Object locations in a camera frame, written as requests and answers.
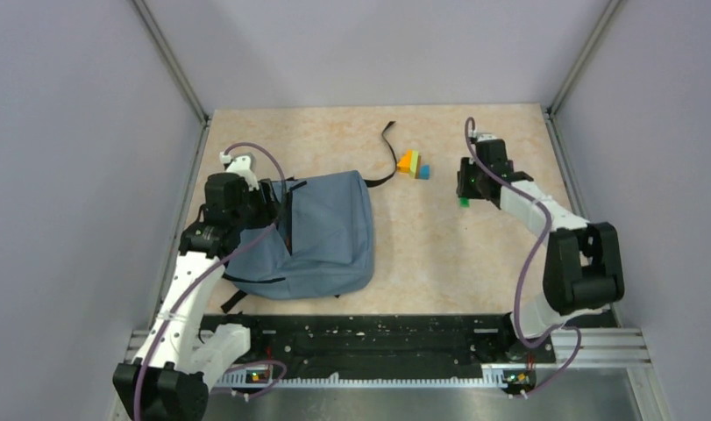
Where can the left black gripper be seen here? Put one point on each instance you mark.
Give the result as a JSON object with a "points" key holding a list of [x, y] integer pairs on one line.
{"points": [[270, 209]]}

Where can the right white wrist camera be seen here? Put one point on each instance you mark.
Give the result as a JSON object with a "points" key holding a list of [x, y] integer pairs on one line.
{"points": [[484, 136]]}

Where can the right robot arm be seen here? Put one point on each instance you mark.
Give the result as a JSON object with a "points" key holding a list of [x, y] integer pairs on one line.
{"points": [[574, 267]]}

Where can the blue student backpack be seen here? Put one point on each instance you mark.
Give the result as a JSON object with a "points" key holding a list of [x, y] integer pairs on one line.
{"points": [[323, 244]]}

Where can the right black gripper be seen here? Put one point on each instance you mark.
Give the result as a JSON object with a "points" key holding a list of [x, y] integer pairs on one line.
{"points": [[464, 190]]}

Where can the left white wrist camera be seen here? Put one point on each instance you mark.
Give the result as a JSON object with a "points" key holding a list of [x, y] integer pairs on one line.
{"points": [[241, 165]]}

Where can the coloured sticky note stack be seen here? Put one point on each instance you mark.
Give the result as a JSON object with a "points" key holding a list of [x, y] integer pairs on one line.
{"points": [[411, 164]]}

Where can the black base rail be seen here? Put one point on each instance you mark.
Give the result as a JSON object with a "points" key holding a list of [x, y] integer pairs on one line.
{"points": [[400, 348]]}

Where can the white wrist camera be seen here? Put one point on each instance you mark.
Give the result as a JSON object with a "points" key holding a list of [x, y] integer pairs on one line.
{"points": [[484, 136], [241, 165]]}

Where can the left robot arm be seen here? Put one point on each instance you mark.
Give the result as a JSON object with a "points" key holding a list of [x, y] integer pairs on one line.
{"points": [[170, 377]]}

